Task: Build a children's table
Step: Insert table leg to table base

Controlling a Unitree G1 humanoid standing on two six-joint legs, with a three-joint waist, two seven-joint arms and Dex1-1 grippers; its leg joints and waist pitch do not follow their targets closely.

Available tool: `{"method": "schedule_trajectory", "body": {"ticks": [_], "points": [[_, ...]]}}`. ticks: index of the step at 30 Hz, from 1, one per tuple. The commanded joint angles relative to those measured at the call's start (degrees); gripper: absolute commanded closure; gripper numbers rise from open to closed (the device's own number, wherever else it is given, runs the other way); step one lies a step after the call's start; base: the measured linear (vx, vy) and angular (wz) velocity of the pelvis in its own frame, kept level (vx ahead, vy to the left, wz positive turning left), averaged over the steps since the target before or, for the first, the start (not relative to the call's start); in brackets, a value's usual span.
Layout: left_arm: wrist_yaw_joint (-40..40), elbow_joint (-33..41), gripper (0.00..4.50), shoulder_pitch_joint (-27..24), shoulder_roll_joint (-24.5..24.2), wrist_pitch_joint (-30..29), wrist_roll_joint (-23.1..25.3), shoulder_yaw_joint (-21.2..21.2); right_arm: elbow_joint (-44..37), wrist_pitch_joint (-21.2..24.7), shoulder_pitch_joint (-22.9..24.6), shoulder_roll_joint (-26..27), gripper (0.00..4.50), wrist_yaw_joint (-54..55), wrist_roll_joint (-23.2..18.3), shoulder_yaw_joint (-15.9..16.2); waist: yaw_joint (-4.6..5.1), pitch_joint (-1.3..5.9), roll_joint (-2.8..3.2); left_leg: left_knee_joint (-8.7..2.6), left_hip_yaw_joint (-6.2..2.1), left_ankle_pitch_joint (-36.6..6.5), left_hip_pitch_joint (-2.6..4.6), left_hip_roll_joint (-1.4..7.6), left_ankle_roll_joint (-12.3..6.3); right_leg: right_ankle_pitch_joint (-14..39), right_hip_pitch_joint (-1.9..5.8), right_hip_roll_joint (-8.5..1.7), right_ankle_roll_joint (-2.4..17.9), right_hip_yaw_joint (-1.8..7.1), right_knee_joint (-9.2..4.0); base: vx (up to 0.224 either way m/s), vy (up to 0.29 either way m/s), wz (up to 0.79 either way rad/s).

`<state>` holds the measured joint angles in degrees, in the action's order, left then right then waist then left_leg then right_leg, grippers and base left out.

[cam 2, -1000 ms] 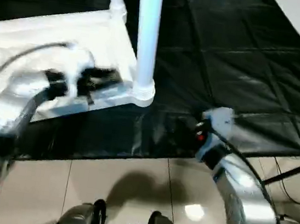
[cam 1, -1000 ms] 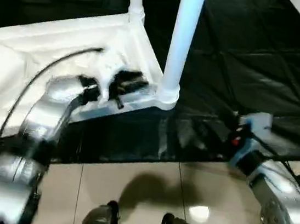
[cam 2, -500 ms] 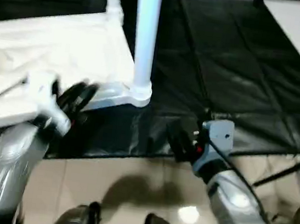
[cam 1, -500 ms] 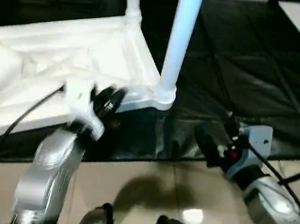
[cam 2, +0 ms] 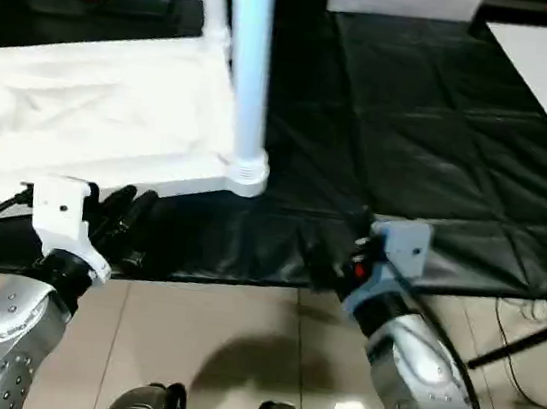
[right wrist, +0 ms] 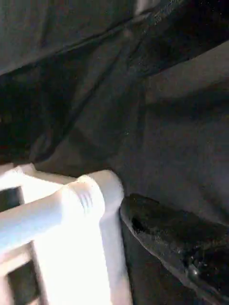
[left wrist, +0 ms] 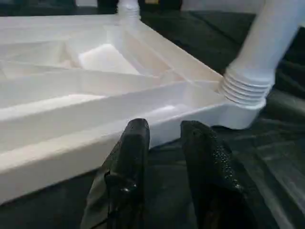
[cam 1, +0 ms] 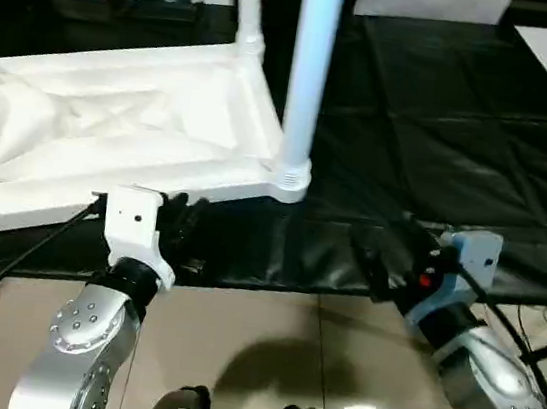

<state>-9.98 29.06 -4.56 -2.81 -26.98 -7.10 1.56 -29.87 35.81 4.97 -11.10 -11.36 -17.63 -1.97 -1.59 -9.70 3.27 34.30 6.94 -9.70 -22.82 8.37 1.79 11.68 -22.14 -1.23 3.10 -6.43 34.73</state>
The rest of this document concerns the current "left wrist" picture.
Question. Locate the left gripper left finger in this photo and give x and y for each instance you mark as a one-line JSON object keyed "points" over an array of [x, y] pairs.
{"points": [[121, 186]]}

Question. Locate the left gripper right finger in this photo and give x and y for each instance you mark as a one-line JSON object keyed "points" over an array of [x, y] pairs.
{"points": [[212, 186]]}

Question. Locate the white plastic table top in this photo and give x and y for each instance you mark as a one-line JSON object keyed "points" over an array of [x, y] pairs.
{"points": [[59, 114]]}

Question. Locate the white plastic table leg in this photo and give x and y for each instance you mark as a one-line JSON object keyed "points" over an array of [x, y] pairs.
{"points": [[262, 35], [129, 9]]}

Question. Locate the black table mat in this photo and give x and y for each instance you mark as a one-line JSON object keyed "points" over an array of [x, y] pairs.
{"points": [[202, 35]]}

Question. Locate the glossy black box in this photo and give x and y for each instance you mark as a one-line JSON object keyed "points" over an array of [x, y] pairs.
{"points": [[166, 4]]}

